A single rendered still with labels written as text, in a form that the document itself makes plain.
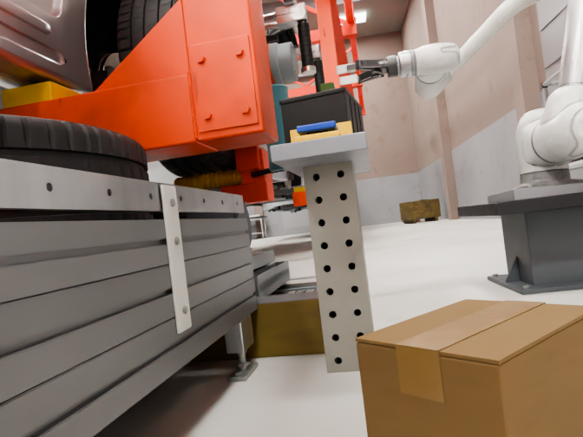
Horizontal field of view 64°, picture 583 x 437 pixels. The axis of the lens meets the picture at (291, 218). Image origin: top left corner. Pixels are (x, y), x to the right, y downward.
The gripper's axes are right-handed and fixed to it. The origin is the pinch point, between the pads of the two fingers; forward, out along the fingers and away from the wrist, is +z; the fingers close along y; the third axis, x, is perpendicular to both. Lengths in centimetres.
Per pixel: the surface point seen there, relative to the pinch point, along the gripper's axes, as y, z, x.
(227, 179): -19, 41, -34
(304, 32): -35.6, 7.9, 3.5
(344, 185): -77, -1, -46
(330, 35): 350, 18, 154
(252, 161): -26, 31, -30
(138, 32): -49, 53, 7
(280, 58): -23.2, 17.7, 1.8
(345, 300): -77, 2, -69
